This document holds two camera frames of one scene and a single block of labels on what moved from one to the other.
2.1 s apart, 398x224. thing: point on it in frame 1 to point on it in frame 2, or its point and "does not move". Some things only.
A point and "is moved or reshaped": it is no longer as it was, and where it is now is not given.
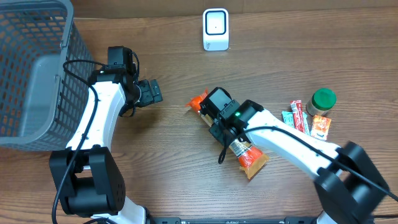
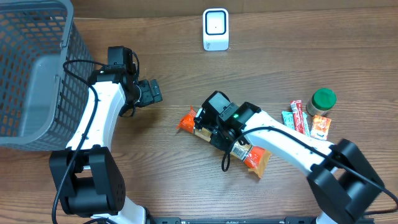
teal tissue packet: [288, 119] does not move
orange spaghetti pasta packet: [250, 159] is moved or reshaped
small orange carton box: [320, 127] does not move
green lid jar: [322, 100] does not move
